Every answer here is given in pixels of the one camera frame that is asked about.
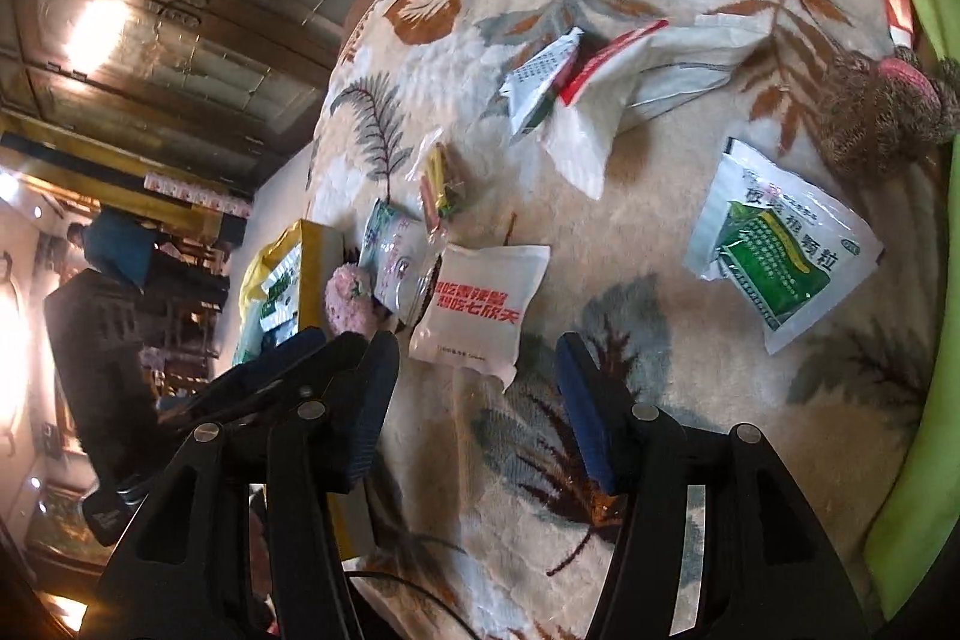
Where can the large green white sachet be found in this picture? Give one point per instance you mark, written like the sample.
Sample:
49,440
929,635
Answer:
780,242

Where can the pink plush toy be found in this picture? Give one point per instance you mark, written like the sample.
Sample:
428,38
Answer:
349,302

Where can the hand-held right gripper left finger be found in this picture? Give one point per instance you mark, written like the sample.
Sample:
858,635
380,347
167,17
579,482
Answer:
367,415

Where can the brown knitted sock bundle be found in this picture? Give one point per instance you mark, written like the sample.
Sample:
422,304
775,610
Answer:
870,115

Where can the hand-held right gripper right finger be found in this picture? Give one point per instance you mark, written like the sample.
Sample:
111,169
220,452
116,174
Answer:
589,415

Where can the stack of red white boxes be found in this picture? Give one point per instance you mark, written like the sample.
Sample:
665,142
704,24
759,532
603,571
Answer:
195,194

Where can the lime green quilt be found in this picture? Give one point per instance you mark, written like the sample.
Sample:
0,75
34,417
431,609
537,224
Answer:
922,460

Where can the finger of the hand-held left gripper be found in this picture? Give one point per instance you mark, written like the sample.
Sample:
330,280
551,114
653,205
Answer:
300,379
262,359

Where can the wooden chair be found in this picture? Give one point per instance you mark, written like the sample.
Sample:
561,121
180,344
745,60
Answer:
187,325

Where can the wooden glass doors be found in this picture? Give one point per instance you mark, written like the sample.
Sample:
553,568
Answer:
187,10

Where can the red white small item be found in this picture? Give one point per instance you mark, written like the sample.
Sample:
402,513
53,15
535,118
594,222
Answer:
896,10

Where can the small green white sachet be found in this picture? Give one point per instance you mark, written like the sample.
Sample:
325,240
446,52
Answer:
536,78

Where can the yellow cardboard box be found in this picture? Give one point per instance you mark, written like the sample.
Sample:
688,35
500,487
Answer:
311,265

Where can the clear candy packet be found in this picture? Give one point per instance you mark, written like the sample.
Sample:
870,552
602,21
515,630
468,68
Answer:
439,183

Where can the white bag red stripe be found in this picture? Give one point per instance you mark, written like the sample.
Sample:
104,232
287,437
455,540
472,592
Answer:
592,138

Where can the white red print wipe packet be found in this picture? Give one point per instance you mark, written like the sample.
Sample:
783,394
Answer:
480,310

